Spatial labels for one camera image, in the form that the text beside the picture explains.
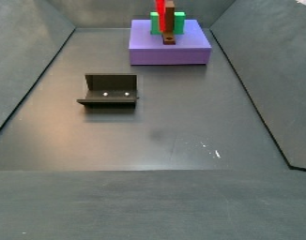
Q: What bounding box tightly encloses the brown L-shaped block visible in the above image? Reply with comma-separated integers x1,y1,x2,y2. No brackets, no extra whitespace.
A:
162,0,176,45

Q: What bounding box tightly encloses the black angled holder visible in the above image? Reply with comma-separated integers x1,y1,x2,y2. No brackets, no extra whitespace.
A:
77,73,138,107

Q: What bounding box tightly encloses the red stepped peg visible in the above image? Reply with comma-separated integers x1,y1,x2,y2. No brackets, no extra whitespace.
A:
154,0,166,33

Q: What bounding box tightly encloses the green block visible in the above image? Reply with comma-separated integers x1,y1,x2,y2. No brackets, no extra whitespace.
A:
152,11,186,35

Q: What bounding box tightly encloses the purple base board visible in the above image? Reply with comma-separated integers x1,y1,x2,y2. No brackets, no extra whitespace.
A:
130,20,213,66

